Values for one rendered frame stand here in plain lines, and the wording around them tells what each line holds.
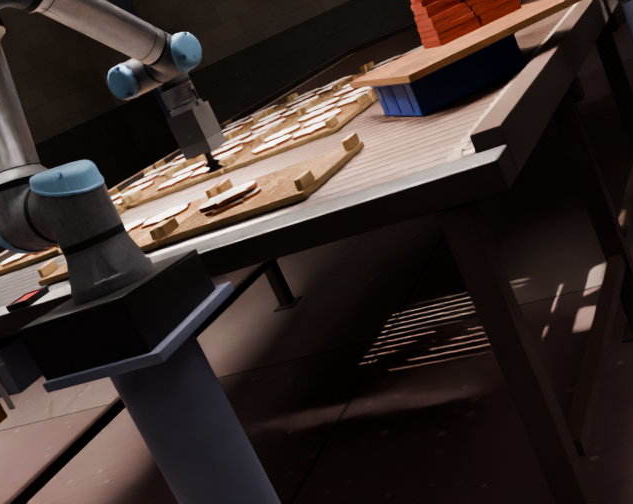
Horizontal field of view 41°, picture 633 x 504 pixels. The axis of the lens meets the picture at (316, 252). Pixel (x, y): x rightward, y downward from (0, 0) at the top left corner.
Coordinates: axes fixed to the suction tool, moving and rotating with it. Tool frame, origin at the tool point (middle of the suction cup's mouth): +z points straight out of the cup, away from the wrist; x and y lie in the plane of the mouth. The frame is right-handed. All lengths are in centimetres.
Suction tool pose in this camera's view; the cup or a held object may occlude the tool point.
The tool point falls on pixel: (215, 169)
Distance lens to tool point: 198.6
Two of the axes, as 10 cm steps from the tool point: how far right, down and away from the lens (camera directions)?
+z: 4.0, 8.8, 2.4
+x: -4.7, 4.3, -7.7
